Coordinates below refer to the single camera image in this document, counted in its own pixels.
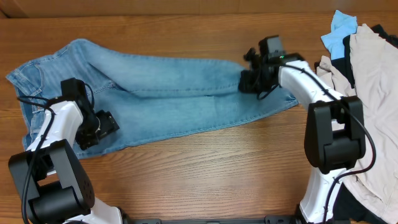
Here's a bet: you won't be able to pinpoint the light blue denim jeans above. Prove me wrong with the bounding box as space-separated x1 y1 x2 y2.
7 39 297 159

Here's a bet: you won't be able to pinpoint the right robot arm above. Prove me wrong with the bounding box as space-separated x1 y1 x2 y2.
238 35 366 223

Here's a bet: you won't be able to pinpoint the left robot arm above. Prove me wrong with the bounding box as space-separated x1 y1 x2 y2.
8 78 131 223

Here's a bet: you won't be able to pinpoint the light blue cloth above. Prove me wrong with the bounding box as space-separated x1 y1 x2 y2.
321 10 358 60

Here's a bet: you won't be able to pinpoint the beige cloth garment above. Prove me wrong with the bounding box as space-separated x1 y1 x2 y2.
316 23 398 224

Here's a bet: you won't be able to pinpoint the black cloth garment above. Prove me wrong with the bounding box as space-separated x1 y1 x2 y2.
313 24 398 224

